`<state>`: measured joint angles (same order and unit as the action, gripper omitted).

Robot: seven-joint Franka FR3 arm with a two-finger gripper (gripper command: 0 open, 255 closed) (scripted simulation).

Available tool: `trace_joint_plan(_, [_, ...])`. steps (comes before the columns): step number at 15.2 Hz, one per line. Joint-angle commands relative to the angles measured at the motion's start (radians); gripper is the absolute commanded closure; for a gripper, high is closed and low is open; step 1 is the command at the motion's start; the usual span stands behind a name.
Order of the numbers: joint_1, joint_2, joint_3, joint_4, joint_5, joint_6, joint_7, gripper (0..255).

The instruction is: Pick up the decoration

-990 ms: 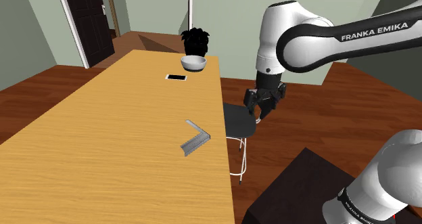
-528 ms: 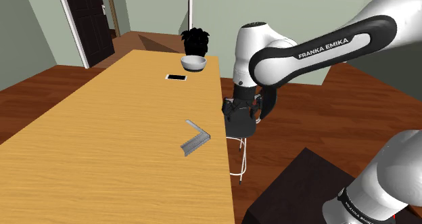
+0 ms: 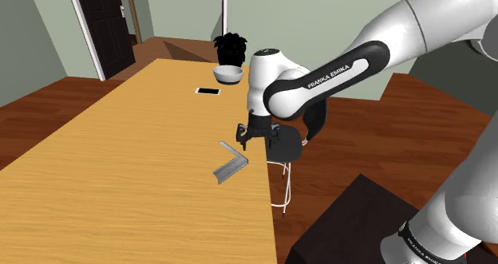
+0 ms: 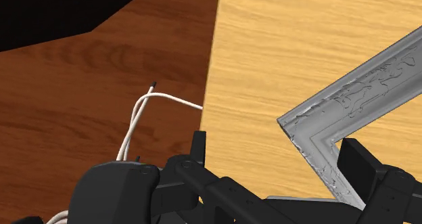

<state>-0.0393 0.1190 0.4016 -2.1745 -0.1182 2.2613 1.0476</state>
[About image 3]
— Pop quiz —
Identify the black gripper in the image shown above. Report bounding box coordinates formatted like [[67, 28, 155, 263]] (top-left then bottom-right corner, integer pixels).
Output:
[[235, 114, 281, 152]]

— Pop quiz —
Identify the white bowl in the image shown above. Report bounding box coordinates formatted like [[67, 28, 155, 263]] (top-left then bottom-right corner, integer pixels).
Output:
[[212, 65, 245, 86]]

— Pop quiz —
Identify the black stool with white legs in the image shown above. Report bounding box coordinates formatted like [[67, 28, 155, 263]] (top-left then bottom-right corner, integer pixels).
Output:
[[266, 124, 304, 219]]

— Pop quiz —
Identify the white phone with black screen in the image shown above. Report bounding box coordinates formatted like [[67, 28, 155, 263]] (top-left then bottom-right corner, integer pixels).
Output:
[[195, 86, 222, 97]]

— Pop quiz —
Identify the dark brown door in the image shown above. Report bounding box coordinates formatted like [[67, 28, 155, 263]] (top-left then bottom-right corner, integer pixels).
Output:
[[73, 0, 136, 80]]

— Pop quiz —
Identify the black potted plant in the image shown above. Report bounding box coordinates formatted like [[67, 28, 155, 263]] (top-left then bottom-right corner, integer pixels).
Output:
[[212, 32, 249, 68]]

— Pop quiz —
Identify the light wooden table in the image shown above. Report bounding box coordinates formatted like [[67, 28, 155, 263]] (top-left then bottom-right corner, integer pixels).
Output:
[[0, 57, 279, 264]]

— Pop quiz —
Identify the grey metal angle ruler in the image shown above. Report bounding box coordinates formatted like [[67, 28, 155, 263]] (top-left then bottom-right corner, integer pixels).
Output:
[[211, 140, 250, 186]]

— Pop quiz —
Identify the dark robot stand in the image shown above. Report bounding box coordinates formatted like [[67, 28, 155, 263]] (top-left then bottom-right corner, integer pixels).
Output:
[[285, 173, 498, 264]]

